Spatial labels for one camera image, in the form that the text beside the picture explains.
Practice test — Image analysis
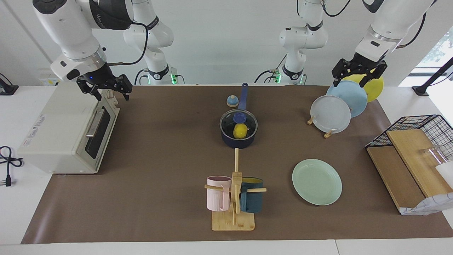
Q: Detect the white wall socket box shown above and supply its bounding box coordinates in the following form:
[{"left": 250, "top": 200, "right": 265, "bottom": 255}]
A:
[{"left": 38, "top": 69, "right": 60, "bottom": 86}]

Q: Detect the cream toaster oven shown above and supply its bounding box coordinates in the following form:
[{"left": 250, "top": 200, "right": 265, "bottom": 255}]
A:
[{"left": 17, "top": 81, "right": 121, "bottom": 174}]

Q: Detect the grey plate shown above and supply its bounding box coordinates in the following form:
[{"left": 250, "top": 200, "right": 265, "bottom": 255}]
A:
[{"left": 310, "top": 95, "right": 351, "bottom": 134}]

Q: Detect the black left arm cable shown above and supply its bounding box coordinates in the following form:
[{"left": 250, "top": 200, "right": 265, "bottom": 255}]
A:
[{"left": 396, "top": 12, "right": 427, "bottom": 49}]

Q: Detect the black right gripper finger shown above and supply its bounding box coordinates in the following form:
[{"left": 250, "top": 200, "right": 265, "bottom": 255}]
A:
[
  {"left": 77, "top": 79, "right": 103, "bottom": 102},
  {"left": 113, "top": 74, "right": 133, "bottom": 102}
]

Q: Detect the black right base cable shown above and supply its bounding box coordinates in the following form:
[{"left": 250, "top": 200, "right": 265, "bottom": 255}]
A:
[{"left": 134, "top": 68, "right": 150, "bottom": 85}]

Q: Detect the wooden mug tree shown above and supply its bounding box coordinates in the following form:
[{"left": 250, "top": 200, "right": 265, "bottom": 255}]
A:
[{"left": 205, "top": 148, "right": 267, "bottom": 231}]

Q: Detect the teal mug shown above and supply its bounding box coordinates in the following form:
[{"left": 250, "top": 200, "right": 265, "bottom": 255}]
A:
[{"left": 240, "top": 177, "right": 264, "bottom": 213}]

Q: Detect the black base cable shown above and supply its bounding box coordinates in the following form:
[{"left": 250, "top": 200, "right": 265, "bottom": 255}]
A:
[
  {"left": 134, "top": 68, "right": 150, "bottom": 85},
  {"left": 254, "top": 54, "right": 288, "bottom": 84}
]

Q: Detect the black left base cable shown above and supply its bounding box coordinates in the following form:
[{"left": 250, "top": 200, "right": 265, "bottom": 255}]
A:
[{"left": 254, "top": 54, "right": 288, "bottom": 84}]

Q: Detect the dark blue saucepan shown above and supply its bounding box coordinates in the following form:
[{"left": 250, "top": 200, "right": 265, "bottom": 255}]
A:
[{"left": 219, "top": 83, "right": 258, "bottom": 149}]

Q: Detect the black desk mount base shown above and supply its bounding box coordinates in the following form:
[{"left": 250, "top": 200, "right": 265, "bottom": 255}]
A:
[{"left": 0, "top": 73, "right": 19, "bottom": 96}]

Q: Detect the clear glass cup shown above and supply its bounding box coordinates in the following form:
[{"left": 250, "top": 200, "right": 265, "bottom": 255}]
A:
[{"left": 419, "top": 145, "right": 447, "bottom": 164}]

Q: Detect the white cup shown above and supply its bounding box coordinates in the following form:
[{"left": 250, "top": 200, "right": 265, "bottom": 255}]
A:
[{"left": 435, "top": 161, "right": 453, "bottom": 188}]

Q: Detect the yellow plate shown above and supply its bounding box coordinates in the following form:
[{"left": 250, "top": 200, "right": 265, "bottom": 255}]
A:
[{"left": 342, "top": 73, "right": 384, "bottom": 103}]

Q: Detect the brown table mat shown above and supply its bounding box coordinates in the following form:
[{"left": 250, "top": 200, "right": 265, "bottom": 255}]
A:
[{"left": 21, "top": 85, "right": 453, "bottom": 244}]

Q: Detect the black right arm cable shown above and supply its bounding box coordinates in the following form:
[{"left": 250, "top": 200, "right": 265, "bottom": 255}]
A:
[{"left": 103, "top": 22, "right": 148, "bottom": 66}]

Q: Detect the light blue plate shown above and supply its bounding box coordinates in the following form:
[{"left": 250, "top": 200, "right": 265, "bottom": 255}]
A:
[{"left": 326, "top": 80, "right": 368, "bottom": 118}]

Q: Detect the pink ribbed mug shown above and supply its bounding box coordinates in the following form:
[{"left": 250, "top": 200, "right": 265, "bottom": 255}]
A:
[{"left": 207, "top": 176, "right": 232, "bottom": 212}]

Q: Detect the black power cord with plug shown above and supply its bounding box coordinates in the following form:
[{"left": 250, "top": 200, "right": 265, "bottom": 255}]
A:
[{"left": 0, "top": 146, "right": 24, "bottom": 187}]

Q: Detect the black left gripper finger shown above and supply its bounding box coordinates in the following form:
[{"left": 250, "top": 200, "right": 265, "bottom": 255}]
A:
[
  {"left": 332, "top": 58, "right": 354, "bottom": 87},
  {"left": 360, "top": 60, "right": 388, "bottom": 87}
]

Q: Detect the mint green plate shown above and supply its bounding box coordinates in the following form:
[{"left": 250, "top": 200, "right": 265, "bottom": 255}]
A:
[{"left": 292, "top": 159, "right": 343, "bottom": 206}]

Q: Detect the glass lid with blue knob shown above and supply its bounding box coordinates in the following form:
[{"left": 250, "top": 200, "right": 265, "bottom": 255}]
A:
[{"left": 219, "top": 109, "right": 258, "bottom": 140}]

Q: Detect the black wire basket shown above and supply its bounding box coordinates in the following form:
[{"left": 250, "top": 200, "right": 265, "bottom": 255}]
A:
[{"left": 365, "top": 114, "right": 453, "bottom": 163}]

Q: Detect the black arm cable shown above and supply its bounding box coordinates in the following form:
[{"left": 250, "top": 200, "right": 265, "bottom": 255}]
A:
[
  {"left": 103, "top": 22, "right": 148, "bottom": 66},
  {"left": 396, "top": 12, "right": 427, "bottom": 49}
]

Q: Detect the wooden plate rack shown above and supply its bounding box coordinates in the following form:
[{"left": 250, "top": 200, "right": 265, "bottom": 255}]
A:
[{"left": 307, "top": 114, "right": 335, "bottom": 139}]

